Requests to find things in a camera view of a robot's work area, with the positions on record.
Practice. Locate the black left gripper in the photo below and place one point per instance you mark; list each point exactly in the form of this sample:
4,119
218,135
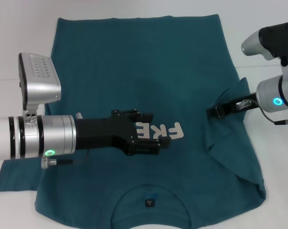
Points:
100,132

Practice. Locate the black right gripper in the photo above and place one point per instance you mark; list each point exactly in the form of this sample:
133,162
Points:
232,107

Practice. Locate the teal t-shirt with FREE print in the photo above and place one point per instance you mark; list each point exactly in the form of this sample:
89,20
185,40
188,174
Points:
146,59

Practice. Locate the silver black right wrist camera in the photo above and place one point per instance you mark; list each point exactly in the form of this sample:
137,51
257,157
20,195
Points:
275,38

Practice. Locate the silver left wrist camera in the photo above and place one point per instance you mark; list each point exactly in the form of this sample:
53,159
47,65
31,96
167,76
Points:
41,93

